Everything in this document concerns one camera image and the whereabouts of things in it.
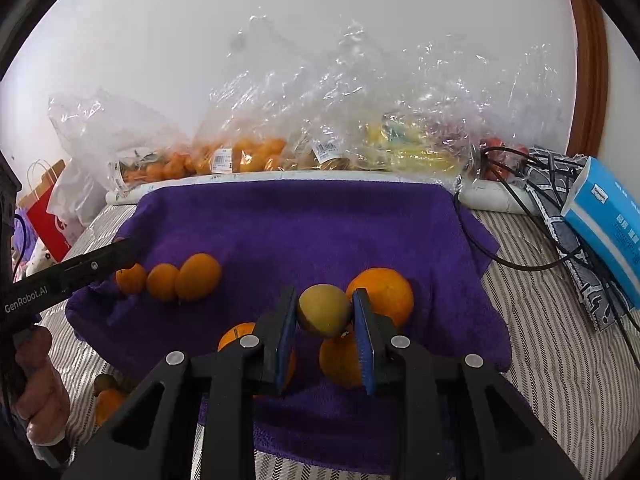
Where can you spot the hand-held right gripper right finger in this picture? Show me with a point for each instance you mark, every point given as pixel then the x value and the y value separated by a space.
pixel 366 355

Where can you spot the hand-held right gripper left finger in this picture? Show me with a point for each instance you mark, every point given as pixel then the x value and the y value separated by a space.
pixel 286 350

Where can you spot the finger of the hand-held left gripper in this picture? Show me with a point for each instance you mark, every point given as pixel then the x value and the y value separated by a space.
pixel 92 265
pixel 121 312

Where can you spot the smooth yellow-orange orange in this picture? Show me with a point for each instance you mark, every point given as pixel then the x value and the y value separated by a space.
pixel 337 362

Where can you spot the small orange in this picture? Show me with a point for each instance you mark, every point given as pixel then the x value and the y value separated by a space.
pixel 162 282
pixel 131 280

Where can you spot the yellow-green round fruit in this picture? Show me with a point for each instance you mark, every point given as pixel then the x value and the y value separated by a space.
pixel 324 310

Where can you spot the large bumpy mandarin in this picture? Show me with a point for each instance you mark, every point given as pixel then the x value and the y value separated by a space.
pixel 390 292

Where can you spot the person's left hand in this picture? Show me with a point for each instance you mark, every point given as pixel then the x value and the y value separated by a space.
pixel 45 390

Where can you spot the white spotted plush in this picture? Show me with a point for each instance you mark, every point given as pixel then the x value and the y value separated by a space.
pixel 42 258

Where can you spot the round orange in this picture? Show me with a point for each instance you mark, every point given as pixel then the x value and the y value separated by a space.
pixel 235 335

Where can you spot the red paper bag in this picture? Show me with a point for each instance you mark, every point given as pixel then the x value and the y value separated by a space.
pixel 47 225

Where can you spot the purple fuzzy cloth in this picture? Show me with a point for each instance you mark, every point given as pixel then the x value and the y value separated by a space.
pixel 25 240

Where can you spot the white plastic bag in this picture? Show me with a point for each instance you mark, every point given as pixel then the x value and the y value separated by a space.
pixel 77 195

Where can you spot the oval orange kumquat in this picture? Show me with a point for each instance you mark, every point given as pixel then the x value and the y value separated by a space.
pixel 198 276

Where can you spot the mandarin with green stem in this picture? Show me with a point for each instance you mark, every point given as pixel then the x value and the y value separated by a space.
pixel 107 405

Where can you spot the purple towel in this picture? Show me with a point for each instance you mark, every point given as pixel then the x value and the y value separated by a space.
pixel 300 240

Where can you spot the clear bag of small oranges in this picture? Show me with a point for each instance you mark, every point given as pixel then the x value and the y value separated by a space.
pixel 130 150

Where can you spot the clear bag of yellow fruit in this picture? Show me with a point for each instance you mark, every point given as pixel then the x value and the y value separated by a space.
pixel 415 130

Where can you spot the clear bag of brown fruit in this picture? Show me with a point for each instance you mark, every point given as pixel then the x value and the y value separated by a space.
pixel 335 125

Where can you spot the black and white patterned bag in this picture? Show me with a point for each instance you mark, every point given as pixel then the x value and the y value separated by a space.
pixel 587 280

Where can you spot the blue tissue pack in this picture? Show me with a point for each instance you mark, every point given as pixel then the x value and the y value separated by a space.
pixel 607 230

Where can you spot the clear bag of red tomatoes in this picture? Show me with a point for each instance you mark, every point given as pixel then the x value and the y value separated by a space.
pixel 515 115

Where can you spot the wooden door frame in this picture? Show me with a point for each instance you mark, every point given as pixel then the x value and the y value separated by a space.
pixel 590 60

